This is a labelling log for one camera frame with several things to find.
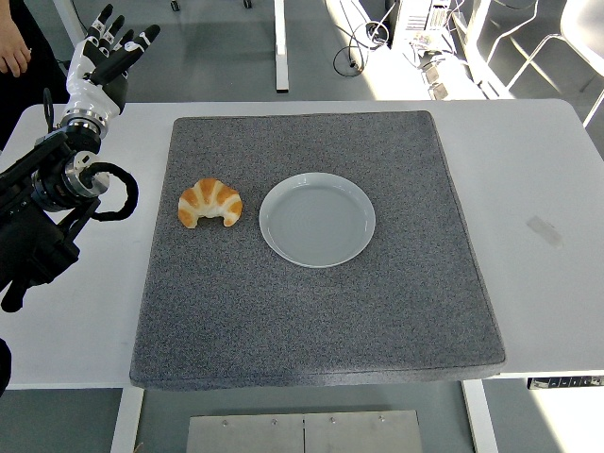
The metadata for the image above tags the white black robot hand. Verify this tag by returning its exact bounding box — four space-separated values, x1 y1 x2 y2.
63 3 161 126

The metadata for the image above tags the grey metal plate with screws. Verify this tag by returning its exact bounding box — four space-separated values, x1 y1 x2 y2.
186 413 306 453
303 410 424 453

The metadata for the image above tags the golden croissant bread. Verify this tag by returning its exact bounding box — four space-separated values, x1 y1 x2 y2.
177 177 244 231

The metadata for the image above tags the white wire frame chair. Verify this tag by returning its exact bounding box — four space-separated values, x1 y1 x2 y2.
485 0 604 128

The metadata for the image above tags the black floor cable loop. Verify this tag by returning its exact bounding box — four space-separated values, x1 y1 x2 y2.
332 18 394 75

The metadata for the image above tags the person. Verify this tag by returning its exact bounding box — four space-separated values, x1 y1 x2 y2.
0 0 72 152

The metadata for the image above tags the white background desk leg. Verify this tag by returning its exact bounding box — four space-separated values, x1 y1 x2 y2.
51 0 89 43
273 0 290 93

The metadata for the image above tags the person's hand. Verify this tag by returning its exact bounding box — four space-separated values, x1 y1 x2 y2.
0 27 33 78

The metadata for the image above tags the grey speckled mat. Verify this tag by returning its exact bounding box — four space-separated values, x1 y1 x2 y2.
128 110 507 392

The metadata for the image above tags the table height control panel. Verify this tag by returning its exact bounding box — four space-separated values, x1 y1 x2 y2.
527 376 604 391

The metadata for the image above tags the light grey round plate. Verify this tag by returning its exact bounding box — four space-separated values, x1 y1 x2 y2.
258 172 378 269

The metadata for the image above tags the white computer tower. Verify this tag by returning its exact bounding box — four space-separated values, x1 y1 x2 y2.
391 0 457 51

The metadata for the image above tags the white table leg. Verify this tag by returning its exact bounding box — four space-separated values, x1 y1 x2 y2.
461 379 500 453
109 387 145 453

